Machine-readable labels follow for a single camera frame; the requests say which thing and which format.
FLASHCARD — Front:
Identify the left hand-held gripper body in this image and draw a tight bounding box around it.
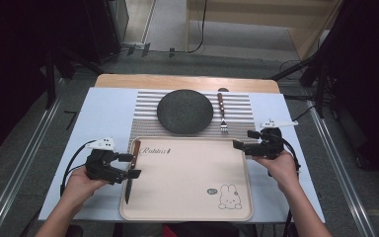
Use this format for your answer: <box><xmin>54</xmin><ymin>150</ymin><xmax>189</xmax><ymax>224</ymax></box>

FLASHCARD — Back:
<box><xmin>84</xmin><ymin>137</ymin><xmax>126</xmax><ymax>186</ymax></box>

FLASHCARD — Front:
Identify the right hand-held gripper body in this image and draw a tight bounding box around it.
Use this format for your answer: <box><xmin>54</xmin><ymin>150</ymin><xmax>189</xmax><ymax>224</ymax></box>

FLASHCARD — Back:
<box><xmin>245</xmin><ymin>118</ymin><xmax>299</xmax><ymax>160</ymax></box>

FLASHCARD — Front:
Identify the knife with wooden handle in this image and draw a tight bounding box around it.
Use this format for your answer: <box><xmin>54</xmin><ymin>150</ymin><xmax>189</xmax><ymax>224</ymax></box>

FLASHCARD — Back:
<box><xmin>124</xmin><ymin>139</ymin><xmax>142</xmax><ymax>205</ymax></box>

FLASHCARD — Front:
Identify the fork with wooden handle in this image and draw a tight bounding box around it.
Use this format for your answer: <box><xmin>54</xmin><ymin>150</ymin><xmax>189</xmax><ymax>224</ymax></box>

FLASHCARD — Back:
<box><xmin>216</xmin><ymin>92</ymin><xmax>229</xmax><ymax>134</ymax></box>

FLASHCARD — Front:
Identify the cream tray with rabbit print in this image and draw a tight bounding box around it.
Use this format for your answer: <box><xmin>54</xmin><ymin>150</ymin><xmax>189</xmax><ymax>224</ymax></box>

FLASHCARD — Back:
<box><xmin>118</xmin><ymin>136</ymin><xmax>255</xmax><ymax>222</ymax></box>

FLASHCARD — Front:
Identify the person's right hand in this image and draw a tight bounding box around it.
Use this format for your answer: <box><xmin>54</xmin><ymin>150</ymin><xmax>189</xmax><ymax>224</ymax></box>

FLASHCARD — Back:
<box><xmin>253</xmin><ymin>150</ymin><xmax>299</xmax><ymax>196</ymax></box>

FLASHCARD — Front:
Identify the person's left hand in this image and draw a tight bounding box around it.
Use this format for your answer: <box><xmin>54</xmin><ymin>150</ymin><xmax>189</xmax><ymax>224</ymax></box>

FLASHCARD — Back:
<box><xmin>63</xmin><ymin>166</ymin><xmax>109</xmax><ymax>206</ymax></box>

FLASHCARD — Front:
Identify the striped woven placemat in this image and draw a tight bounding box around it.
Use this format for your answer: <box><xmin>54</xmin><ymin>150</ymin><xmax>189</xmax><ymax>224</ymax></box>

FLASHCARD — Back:
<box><xmin>127</xmin><ymin>90</ymin><xmax>257</xmax><ymax>153</ymax></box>

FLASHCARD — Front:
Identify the pale blue table sheet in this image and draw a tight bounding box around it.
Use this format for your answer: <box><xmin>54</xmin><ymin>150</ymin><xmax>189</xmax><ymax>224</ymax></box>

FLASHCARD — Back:
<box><xmin>38</xmin><ymin>87</ymin><xmax>326</xmax><ymax>224</ymax></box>

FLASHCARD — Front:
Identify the dark round plate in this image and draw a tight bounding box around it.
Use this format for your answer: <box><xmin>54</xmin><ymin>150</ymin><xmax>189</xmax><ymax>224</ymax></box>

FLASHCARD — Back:
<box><xmin>156</xmin><ymin>88</ymin><xmax>215</xmax><ymax>135</ymax></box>

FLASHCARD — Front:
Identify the person's red clothing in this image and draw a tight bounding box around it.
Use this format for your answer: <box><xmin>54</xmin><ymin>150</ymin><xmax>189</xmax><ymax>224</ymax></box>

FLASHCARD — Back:
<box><xmin>161</xmin><ymin>224</ymin><xmax>191</xmax><ymax>237</ymax></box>

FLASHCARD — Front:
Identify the black metal stand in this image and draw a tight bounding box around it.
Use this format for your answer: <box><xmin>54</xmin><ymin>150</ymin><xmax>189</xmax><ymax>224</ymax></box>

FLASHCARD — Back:
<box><xmin>269</xmin><ymin>52</ymin><xmax>331</xmax><ymax>119</ymax></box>
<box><xmin>43</xmin><ymin>48</ymin><xmax>59</xmax><ymax>111</ymax></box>

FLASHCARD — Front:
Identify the grey power strip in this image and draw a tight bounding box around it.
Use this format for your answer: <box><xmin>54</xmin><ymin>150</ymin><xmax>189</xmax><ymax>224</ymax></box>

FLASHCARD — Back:
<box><xmin>122</xmin><ymin>40</ymin><xmax>179</xmax><ymax>59</ymax></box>

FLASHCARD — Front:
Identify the wooden cabinet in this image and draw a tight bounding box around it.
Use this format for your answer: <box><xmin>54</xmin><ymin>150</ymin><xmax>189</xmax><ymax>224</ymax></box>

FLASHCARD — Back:
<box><xmin>186</xmin><ymin>0</ymin><xmax>343</xmax><ymax>62</ymax></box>

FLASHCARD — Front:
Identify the black curtain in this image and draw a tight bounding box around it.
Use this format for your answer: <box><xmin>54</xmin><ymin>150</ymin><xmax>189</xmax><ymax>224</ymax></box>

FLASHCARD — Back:
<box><xmin>0</xmin><ymin>0</ymin><xmax>113</xmax><ymax>162</ymax></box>
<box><xmin>319</xmin><ymin>0</ymin><xmax>379</xmax><ymax>186</ymax></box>

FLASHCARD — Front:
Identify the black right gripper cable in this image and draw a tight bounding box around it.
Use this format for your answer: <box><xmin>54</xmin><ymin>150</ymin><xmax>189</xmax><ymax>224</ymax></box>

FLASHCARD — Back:
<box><xmin>277</xmin><ymin>133</ymin><xmax>302</xmax><ymax>237</ymax></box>

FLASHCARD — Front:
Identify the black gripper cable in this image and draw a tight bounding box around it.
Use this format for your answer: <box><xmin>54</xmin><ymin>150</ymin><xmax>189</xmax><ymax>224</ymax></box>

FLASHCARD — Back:
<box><xmin>277</xmin><ymin>133</ymin><xmax>302</xmax><ymax>237</ymax></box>
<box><xmin>59</xmin><ymin>140</ymin><xmax>97</xmax><ymax>198</ymax></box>

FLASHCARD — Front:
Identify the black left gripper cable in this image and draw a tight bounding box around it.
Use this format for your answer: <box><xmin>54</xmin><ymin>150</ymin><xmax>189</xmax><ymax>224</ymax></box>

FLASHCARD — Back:
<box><xmin>59</xmin><ymin>140</ymin><xmax>97</xmax><ymax>198</ymax></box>

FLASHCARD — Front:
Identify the metal floor rail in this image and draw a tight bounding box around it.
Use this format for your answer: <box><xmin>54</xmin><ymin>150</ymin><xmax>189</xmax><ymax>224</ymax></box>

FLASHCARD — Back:
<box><xmin>0</xmin><ymin>95</ymin><xmax>64</xmax><ymax>237</ymax></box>
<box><xmin>305</xmin><ymin>98</ymin><xmax>379</xmax><ymax>237</ymax></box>

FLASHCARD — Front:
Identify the black hanging cable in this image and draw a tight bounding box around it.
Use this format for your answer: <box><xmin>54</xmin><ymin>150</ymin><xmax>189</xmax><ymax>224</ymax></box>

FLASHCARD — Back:
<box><xmin>187</xmin><ymin>0</ymin><xmax>209</xmax><ymax>54</ymax></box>

